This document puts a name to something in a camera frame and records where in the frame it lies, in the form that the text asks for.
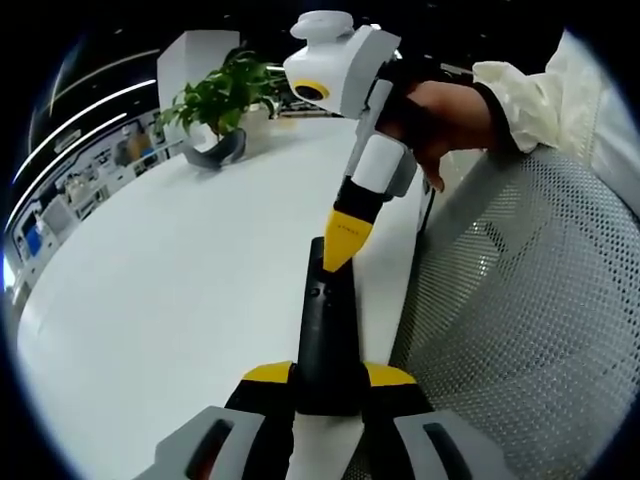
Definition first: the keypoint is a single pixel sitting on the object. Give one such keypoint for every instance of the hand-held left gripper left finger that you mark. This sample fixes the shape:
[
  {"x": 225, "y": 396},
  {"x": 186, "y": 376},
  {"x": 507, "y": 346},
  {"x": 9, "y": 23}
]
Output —
[{"x": 235, "y": 440}]

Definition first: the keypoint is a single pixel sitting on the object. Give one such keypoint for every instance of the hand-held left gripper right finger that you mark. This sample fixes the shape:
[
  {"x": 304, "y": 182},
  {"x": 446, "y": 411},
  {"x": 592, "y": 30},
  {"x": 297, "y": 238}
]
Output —
[{"x": 420, "y": 445}]

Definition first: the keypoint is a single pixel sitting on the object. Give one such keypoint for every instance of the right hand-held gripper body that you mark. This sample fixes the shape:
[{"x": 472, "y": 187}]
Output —
[{"x": 350, "y": 65}]

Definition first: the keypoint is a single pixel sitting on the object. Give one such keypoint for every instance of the black remote control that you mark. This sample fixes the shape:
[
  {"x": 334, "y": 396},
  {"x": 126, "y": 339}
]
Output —
[{"x": 327, "y": 340}]

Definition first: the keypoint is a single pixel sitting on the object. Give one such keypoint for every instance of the person's right hand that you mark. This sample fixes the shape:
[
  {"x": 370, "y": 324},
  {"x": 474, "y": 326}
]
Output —
[{"x": 450, "y": 120}]

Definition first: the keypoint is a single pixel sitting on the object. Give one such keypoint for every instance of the green potted plant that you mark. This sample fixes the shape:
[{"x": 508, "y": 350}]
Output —
[{"x": 220, "y": 95}]

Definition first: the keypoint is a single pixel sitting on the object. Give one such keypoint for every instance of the grey mesh office chair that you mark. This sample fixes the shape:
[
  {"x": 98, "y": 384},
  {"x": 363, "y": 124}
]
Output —
[{"x": 525, "y": 325}]

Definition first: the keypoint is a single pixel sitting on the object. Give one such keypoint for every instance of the long ceiling light strip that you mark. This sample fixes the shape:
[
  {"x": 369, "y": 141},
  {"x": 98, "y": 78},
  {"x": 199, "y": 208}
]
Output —
[
  {"x": 77, "y": 137},
  {"x": 100, "y": 101}
]

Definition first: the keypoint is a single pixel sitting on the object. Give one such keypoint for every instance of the blue box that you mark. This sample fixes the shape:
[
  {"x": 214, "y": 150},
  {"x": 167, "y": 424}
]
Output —
[{"x": 32, "y": 240}]

